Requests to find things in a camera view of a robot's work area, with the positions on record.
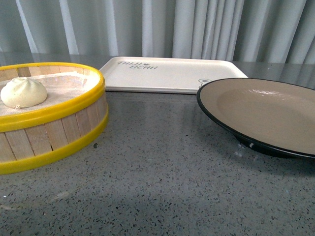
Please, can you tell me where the tan plate with black rim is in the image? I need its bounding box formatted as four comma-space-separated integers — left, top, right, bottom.
197, 78, 315, 158

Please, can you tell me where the white steamed bun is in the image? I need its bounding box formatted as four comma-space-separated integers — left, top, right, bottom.
0, 77, 48, 108

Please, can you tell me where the white rectangular tray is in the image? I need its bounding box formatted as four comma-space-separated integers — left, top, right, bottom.
100, 57, 246, 94

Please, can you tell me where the white steamer liner cloth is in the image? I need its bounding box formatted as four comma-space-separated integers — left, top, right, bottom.
0, 71, 93, 116

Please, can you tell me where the yellow rimmed bamboo steamer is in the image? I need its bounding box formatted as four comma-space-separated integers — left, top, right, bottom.
0, 62, 109, 174

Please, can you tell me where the grey pleated curtain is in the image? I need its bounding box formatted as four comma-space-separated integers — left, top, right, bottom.
0, 0, 315, 64

